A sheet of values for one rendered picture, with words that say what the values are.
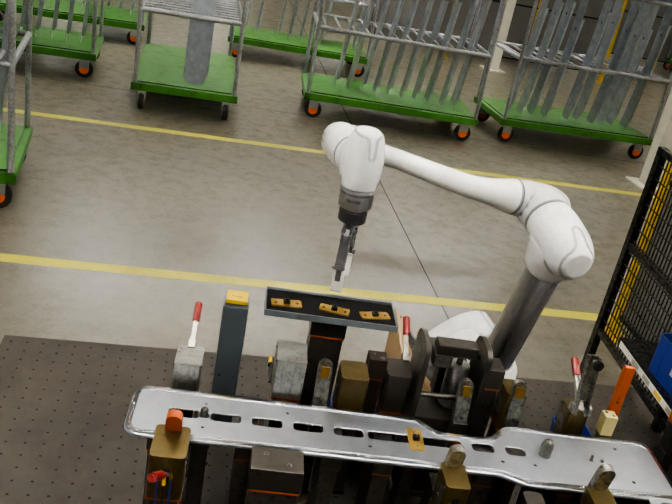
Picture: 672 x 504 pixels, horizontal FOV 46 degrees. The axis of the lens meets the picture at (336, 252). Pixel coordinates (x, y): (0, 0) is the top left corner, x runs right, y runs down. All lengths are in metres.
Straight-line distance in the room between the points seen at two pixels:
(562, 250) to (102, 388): 1.43
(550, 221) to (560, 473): 0.64
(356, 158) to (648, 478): 1.10
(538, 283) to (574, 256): 0.17
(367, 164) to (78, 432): 1.12
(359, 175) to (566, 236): 0.56
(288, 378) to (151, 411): 0.35
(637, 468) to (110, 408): 1.49
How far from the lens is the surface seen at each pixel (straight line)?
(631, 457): 2.30
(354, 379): 2.08
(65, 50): 8.79
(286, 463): 1.85
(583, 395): 2.28
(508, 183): 2.23
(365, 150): 1.98
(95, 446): 2.37
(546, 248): 2.16
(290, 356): 2.06
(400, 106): 8.65
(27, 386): 2.60
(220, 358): 2.26
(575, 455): 2.21
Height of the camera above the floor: 2.20
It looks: 24 degrees down
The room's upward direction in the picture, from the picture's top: 11 degrees clockwise
